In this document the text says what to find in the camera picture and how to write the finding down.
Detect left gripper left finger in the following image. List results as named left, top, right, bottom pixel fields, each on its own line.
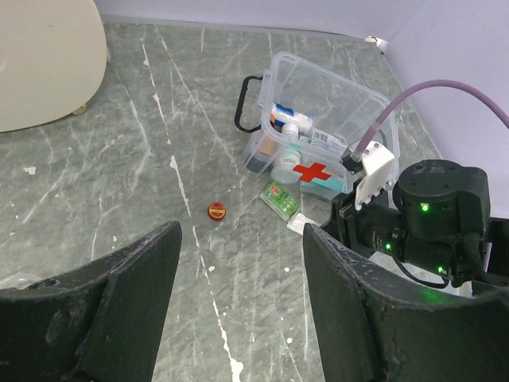
left=1, top=221, right=182, bottom=381

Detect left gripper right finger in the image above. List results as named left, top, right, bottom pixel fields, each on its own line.
left=303, top=224, right=508, bottom=381

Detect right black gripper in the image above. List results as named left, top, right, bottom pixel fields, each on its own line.
left=321, top=191, right=390, bottom=255

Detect teal-edged clear bag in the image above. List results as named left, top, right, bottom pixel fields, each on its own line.
left=299, top=164, right=346, bottom=193
left=310, top=128, right=347, bottom=157

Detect teal white sachet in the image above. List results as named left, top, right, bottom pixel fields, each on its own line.
left=286, top=212, right=320, bottom=236

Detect small green box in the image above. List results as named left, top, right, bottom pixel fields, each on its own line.
left=259, top=181, right=300, bottom=221

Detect white green-label bottle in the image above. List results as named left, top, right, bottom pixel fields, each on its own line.
left=270, top=123, right=301, bottom=185

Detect clear plastic medicine box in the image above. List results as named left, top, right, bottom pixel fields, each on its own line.
left=234, top=52, right=389, bottom=199

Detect white blue bandage roll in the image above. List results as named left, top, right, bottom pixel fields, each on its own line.
left=270, top=103, right=313, bottom=136

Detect small red round tin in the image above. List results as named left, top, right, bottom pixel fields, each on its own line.
left=207, top=202, right=227, bottom=221

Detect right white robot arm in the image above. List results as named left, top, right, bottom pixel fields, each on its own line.
left=322, top=159, right=508, bottom=294

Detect clear box lid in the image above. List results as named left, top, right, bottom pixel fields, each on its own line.
left=0, top=274, right=41, bottom=290

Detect cream cylindrical container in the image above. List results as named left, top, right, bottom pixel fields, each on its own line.
left=1, top=1, right=107, bottom=132

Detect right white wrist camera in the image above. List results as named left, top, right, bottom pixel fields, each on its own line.
left=341, top=141, right=396, bottom=211

